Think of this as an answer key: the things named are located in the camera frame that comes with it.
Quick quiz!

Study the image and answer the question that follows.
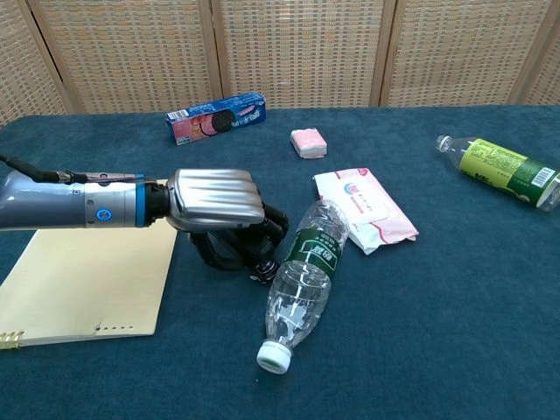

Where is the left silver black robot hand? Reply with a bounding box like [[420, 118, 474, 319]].
[[164, 168, 291, 272]]

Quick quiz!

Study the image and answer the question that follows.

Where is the blue cookie box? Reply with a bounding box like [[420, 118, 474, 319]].
[[164, 90, 269, 147]]

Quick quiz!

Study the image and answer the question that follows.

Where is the small pink tissue pack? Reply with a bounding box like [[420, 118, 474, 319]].
[[289, 127, 330, 160]]

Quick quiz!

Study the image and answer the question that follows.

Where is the clear bottle dark green label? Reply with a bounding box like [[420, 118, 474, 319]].
[[255, 199, 352, 375]]

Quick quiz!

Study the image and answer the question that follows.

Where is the beige spiral notebook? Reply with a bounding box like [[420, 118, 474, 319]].
[[0, 178, 179, 351]]

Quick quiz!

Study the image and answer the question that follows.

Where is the white pink wet wipes pack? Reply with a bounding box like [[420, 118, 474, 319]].
[[312, 166, 421, 256]]

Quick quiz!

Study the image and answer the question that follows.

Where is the woven bamboo folding screen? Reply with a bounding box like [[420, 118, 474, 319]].
[[0, 0, 560, 129]]

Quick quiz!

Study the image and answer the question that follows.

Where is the clear bottle yellow-green label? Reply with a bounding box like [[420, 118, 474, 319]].
[[434, 134, 560, 214]]

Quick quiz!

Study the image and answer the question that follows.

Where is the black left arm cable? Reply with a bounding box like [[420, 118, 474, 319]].
[[0, 153, 148, 186]]

